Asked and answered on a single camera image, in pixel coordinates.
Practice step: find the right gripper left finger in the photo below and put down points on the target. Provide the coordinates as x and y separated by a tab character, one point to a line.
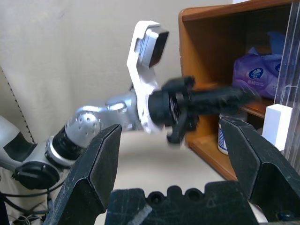
93	175

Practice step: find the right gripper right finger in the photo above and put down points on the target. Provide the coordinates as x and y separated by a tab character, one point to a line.
262	175

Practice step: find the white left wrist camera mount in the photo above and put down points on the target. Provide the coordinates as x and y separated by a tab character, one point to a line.
140	77

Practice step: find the white bottle with blue print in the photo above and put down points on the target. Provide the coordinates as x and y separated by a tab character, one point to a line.
222	138

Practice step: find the brown wooden cabinet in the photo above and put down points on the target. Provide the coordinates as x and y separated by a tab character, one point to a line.
199	47

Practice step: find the ribbed clear sliding door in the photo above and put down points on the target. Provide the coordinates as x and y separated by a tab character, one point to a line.
291	58

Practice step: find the purple tissue pack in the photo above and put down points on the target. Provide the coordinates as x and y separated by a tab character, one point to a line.
253	70

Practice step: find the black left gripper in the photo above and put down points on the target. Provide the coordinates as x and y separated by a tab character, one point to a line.
164	105

